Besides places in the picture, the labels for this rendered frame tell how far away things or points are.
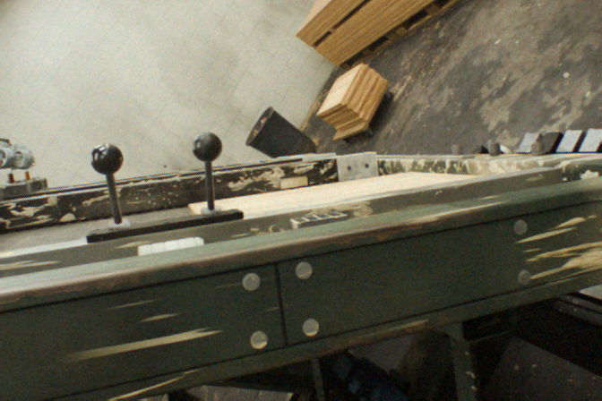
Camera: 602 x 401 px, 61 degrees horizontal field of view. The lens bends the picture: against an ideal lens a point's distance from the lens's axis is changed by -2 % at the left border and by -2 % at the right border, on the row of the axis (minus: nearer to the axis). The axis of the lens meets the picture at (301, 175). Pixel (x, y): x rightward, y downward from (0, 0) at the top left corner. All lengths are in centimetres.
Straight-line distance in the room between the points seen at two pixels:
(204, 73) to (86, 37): 142
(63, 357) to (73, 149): 588
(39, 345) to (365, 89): 411
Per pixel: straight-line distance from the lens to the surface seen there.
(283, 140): 552
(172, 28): 677
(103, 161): 64
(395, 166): 144
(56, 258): 70
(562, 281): 62
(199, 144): 64
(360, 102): 438
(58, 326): 46
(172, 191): 139
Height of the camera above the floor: 147
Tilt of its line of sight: 15 degrees down
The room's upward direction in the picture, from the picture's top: 57 degrees counter-clockwise
